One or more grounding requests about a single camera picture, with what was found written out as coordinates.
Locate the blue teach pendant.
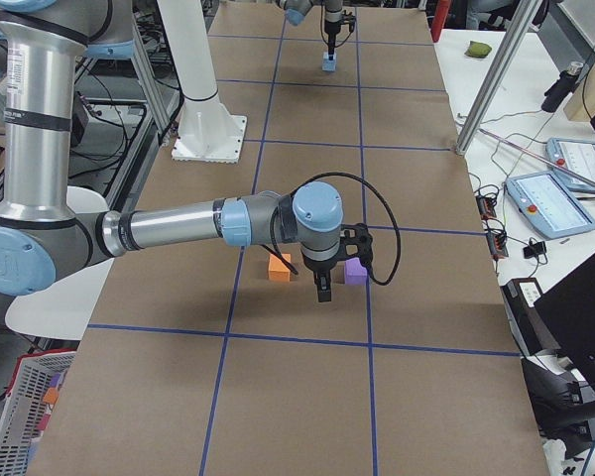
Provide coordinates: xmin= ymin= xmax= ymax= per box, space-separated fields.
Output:
xmin=545 ymin=138 xmax=595 ymax=181
xmin=506 ymin=172 xmax=595 ymax=239

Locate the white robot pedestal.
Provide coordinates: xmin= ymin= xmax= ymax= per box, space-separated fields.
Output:
xmin=158 ymin=0 xmax=247 ymax=164

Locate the green bean bag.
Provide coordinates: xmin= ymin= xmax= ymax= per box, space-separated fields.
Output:
xmin=465 ymin=41 xmax=492 ymax=59

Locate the orange terminal board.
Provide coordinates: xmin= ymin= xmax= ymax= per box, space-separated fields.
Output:
xmin=475 ymin=194 xmax=509 ymax=261

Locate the aluminium frame post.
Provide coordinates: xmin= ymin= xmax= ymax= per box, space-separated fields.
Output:
xmin=455 ymin=0 xmax=542 ymax=156

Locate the white perforated plastic basket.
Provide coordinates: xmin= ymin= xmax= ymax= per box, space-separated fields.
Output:
xmin=0 ymin=349 xmax=75 ymax=475

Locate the far blue teach pendant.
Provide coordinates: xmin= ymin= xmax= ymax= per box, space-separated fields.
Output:
xmin=545 ymin=138 xmax=595 ymax=181

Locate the red cylinder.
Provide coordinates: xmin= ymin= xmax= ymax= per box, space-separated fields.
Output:
xmin=430 ymin=0 xmax=451 ymax=43

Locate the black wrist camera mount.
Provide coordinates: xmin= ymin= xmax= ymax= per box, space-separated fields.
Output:
xmin=336 ymin=223 xmax=374 ymax=270

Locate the white round base plate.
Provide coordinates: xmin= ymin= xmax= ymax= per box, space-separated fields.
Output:
xmin=4 ymin=186 xmax=115 ymax=342

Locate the orange foam block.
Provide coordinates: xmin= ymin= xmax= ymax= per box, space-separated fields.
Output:
xmin=267 ymin=254 xmax=292 ymax=283

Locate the black laptop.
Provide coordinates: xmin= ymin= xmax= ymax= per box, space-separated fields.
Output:
xmin=535 ymin=252 xmax=595 ymax=390

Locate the near blue teach pendant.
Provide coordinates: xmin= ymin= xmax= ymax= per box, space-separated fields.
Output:
xmin=506 ymin=172 xmax=595 ymax=239

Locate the purple foam block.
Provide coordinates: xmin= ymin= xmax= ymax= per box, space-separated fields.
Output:
xmin=344 ymin=258 xmax=368 ymax=286

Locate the black looped camera cable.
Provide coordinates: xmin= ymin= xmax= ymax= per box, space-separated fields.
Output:
xmin=267 ymin=172 xmax=403 ymax=287

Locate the light blue foam block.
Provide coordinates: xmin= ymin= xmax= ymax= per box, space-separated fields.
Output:
xmin=321 ymin=52 xmax=337 ymax=72

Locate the black power box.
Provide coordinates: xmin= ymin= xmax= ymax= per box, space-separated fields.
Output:
xmin=501 ymin=278 xmax=559 ymax=355

